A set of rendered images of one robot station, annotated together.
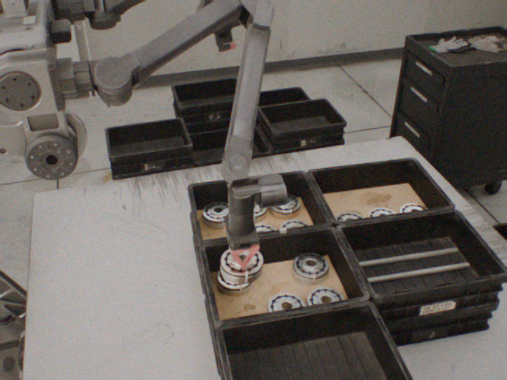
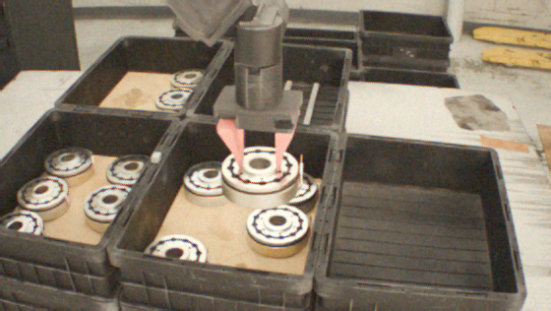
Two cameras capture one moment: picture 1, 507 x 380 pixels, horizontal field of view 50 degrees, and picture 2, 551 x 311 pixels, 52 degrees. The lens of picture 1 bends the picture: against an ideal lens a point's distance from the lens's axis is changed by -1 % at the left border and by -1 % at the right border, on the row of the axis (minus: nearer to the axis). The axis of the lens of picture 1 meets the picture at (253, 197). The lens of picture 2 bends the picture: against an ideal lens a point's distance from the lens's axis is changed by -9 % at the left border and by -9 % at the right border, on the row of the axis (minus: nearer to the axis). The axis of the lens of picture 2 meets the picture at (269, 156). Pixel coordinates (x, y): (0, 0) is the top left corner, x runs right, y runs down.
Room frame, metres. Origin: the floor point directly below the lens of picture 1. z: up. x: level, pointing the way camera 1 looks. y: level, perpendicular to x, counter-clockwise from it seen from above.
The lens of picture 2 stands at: (0.70, 0.64, 1.50)
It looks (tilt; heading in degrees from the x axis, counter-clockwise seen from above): 33 degrees down; 292
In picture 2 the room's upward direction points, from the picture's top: straight up
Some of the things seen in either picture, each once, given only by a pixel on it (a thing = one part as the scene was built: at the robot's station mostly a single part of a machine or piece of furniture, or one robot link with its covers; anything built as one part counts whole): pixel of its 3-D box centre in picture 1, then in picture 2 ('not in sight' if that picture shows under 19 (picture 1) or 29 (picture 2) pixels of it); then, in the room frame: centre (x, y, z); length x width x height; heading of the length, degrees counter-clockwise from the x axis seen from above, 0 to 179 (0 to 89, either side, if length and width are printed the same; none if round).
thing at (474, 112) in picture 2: not in sight; (476, 110); (0.71, -0.94, 0.71); 0.22 x 0.19 x 0.01; 106
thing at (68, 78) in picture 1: (71, 77); not in sight; (1.12, 0.40, 1.45); 0.09 x 0.08 x 0.12; 16
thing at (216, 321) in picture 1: (280, 273); (235, 191); (1.06, -0.07, 0.92); 0.40 x 0.30 x 0.02; 102
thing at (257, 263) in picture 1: (242, 260); (260, 168); (0.97, 0.03, 1.05); 0.10 x 0.10 x 0.01
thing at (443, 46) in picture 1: (449, 44); not in sight; (2.82, -1.05, 0.88); 0.25 x 0.19 x 0.03; 106
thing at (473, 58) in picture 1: (459, 119); (11, 58); (2.77, -1.18, 0.45); 0.60 x 0.45 x 0.90; 106
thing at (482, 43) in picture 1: (490, 42); not in sight; (2.85, -1.28, 0.88); 0.29 x 0.22 x 0.03; 106
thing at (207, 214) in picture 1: (218, 211); (16, 229); (1.40, 0.11, 0.86); 0.10 x 0.10 x 0.01
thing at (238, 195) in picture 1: (243, 199); (259, 37); (0.97, 0.02, 1.23); 0.07 x 0.06 x 0.07; 105
